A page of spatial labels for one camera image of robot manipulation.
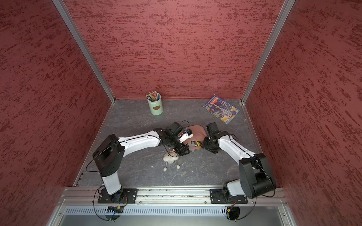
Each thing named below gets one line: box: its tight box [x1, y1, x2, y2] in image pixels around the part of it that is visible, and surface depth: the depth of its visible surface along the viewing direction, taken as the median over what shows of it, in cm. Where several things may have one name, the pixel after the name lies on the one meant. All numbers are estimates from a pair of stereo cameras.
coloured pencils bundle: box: [145, 90, 160, 102], surface depth 106 cm
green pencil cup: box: [147, 92, 164, 116], surface depth 106 cm
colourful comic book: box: [202, 94, 240, 125], surface depth 116 cm
